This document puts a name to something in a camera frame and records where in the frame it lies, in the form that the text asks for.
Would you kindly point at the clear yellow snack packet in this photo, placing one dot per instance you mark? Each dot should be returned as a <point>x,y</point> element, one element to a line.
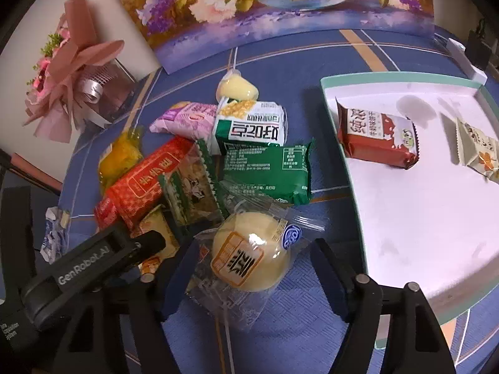
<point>119,159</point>

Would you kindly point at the small beige candy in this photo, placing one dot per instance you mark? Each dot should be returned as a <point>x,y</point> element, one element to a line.
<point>65,219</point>

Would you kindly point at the green-edged picture snack packet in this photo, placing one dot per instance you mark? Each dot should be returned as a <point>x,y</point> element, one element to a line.
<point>191,191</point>

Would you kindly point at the green white cracker packet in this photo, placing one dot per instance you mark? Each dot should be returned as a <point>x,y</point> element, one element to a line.
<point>253,128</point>

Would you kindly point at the round yellow bun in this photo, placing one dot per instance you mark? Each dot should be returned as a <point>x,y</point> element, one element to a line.
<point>249,257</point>

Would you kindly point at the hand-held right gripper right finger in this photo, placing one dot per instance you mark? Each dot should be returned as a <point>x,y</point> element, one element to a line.
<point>329,272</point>

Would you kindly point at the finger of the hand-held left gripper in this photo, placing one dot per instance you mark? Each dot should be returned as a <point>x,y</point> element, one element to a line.
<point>150,241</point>

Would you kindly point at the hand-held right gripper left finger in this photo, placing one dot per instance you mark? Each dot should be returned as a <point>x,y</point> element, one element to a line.
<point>183,276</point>

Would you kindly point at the red-brown snack packet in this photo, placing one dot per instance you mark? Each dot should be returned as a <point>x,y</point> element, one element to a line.
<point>374,140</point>

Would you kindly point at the white tray with teal rim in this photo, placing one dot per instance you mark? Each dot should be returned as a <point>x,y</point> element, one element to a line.
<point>409,222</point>

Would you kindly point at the crumpled blue white wrapper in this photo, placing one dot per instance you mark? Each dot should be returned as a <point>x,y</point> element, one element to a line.
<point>50,241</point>

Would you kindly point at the pink purple snack packet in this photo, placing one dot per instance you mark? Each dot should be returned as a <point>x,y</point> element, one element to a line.
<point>183,120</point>

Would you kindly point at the pink paper flower bouquet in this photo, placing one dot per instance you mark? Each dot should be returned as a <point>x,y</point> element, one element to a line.
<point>78,58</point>

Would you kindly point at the flower painting canvas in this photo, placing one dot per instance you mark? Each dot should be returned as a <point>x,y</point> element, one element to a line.
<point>273,35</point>

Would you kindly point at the blue plaid tablecloth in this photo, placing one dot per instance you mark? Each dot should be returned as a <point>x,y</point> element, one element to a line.
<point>296,319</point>

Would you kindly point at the pink board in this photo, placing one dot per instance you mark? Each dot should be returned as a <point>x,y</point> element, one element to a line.
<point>27,163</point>

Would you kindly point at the yellow jelly cup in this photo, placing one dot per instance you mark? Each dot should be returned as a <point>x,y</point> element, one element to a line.
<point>236,87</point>

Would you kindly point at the white power strip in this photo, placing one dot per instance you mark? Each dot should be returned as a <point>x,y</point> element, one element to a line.
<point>466,60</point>

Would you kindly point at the small yellow snack packet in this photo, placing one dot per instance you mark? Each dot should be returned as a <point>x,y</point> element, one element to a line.
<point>158,224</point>

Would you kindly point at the beige snack packet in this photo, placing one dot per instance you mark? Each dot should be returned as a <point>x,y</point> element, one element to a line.
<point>479,148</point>

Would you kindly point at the red patterned snack packet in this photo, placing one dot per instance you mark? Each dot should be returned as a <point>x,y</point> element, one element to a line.
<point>140,183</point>

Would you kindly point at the dark green snack packet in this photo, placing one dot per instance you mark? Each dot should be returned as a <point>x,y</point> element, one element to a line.
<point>269,171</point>

